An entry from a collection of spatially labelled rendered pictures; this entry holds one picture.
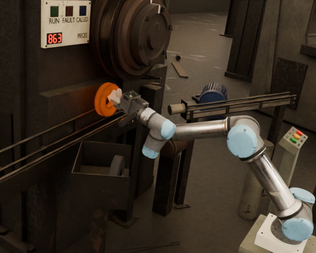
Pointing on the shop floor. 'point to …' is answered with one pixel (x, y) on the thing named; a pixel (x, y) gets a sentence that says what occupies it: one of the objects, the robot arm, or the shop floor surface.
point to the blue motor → (213, 96)
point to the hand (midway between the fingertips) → (108, 95)
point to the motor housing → (167, 175)
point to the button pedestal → (287, 161)
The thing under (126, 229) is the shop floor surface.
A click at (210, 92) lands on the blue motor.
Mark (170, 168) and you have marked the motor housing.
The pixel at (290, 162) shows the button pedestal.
